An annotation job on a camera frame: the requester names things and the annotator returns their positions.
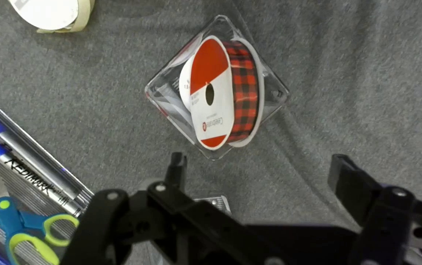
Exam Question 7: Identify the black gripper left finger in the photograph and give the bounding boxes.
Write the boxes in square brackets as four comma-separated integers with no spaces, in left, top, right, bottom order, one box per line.
[61,150,189,265]

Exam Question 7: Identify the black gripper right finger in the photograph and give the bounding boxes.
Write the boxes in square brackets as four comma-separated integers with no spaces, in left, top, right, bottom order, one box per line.
[327,152,417,265]

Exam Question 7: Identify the small empty clear container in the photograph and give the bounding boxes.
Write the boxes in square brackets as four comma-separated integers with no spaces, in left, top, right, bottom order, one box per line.
[193,194,233,214]

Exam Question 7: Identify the red plaid ribbon spool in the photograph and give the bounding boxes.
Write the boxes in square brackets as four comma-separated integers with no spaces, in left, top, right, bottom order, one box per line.
[143,13,292,161]
[177,33,268,151]

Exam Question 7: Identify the cream tape roll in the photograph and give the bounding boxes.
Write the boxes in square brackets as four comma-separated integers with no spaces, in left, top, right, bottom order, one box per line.
[8,0,97,35]

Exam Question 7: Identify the blue silver pen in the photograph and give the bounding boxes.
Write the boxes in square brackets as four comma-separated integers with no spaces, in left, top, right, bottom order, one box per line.
[0,101,93,203]

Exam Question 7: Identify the blue green handled scissors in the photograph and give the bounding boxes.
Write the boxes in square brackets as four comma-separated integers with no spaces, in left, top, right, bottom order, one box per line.
[0,145,81,265]

